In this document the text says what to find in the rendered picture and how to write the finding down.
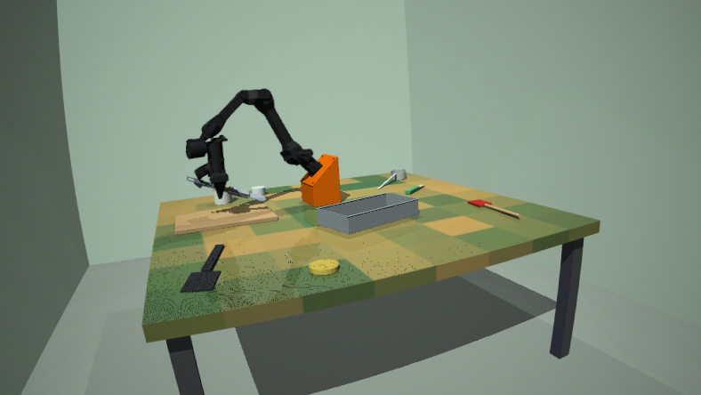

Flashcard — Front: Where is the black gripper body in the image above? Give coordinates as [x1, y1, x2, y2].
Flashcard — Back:
[207, 155, 229, 183]

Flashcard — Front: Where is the yellow flat disc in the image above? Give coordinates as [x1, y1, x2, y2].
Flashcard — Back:
[310, 259, 339, 275]

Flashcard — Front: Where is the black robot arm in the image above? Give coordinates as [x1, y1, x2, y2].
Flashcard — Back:
[186, 89, 323, 180]

